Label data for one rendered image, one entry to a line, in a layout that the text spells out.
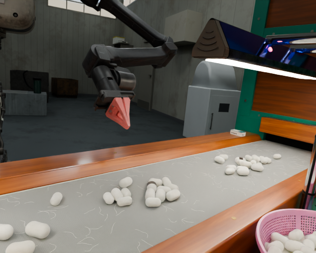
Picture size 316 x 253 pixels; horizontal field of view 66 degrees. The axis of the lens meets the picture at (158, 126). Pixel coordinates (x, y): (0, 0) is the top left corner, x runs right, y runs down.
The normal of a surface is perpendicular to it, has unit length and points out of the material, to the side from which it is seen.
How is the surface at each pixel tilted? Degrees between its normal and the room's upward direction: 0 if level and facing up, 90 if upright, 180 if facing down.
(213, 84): 71
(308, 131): 90
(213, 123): 90
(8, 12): 90
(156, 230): 0
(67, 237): 0
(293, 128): 90
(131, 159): 45
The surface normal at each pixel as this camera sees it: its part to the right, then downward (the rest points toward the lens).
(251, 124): -0.75, 0.06
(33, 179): 0.53, -0.54
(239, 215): 0.09, -0.98
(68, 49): 0.43, 0.22
